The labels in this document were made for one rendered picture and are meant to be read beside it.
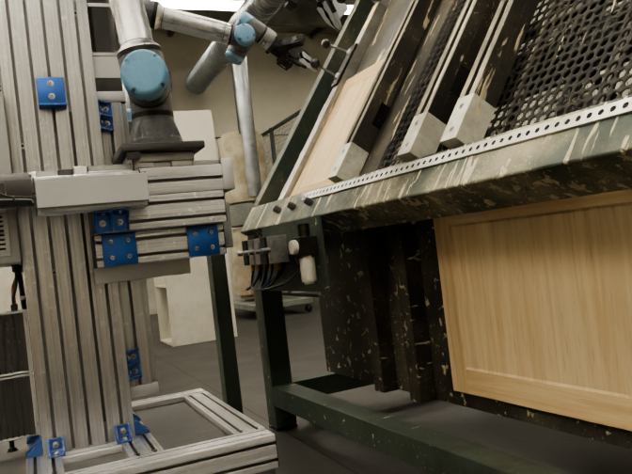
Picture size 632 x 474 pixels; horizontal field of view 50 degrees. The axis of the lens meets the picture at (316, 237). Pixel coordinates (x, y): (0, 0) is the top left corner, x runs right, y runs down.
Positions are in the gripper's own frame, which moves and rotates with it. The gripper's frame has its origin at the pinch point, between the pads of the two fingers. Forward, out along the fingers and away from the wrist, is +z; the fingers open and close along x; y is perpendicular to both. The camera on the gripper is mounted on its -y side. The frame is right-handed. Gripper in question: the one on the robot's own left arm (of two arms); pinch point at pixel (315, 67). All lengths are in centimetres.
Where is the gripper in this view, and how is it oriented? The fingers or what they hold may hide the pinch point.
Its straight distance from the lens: 279.7
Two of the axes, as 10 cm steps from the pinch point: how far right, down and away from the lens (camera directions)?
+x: -2.3, 8.0, -5.5
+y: -5.5, 3.6, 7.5
